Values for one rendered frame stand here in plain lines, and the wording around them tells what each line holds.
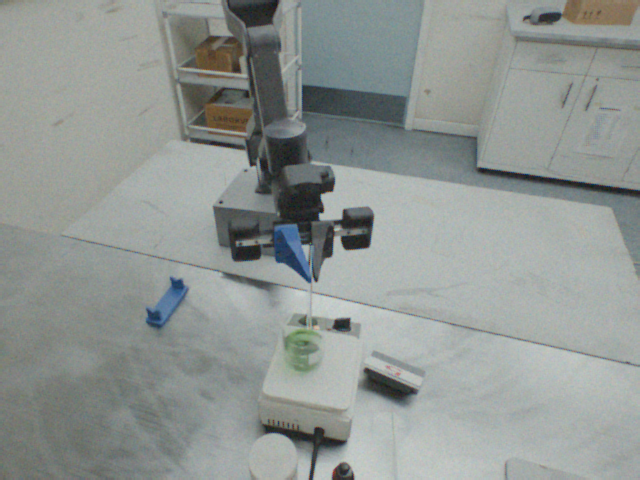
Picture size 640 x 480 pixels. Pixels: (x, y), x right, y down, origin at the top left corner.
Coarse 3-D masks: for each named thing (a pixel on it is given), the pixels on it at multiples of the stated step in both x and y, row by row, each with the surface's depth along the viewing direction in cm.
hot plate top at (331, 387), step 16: (336, 336) 65; (352, 336) 65; (336, 352) 63; (352, 352) 63; (272, 368) 61; (320, 368) 61; (336, 368) 61; (352, 368) 61; (272, 384) 59; (288, 384) 59; (304, 384) 59; (320, 384) 59; (336, 384) 59; (352, 384) 59; (288, 400) 58; (304, 400) 57; (320, 400) 57; (336, 400) 57
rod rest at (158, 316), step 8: (176, 280) 82; (168, 288) 83; (176, 288) 83; (184, 288) 83; (168, 296) 82; (176, 296) 82; (160, 304) 80; (168, 304) 80; (176, 304) 81; (152, 312) 77; (160, 312) 77; (168, 312) 79; (152, 320) 77; (160, 320) 77
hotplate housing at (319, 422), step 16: (272, 400) 59; (352, 400) 60; (272, 416) 60; (288, 416) 59; (304, 416) 59; (320, 416) 58; (336, 416) 58; (352, 416) 58; (304, 432) 62; (320, 432) 59; (336, 432) 60
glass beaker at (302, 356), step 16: (304, 304) 60; (288, 320) 60; (304, 320) 62; (320, 320) 60; (288, 336) 56; (320, 336) 56; (288, 352) 58; (304, 352) 57; (320, 352) 58; (288, 368) 61; (304, 368) 59
